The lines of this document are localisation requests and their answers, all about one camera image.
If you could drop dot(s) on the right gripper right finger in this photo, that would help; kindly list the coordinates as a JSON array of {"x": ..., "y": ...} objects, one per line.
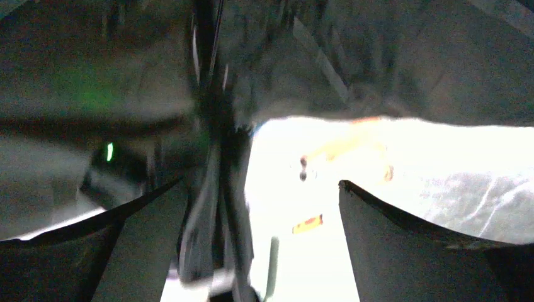
[{"x": 396, "y": 256}]

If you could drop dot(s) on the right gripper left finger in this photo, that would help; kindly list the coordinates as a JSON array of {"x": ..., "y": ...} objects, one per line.
[{"x": 118, "y": 255}]

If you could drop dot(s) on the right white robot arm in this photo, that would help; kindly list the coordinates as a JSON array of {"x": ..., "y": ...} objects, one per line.
[{"x": 259, "y": 219}]

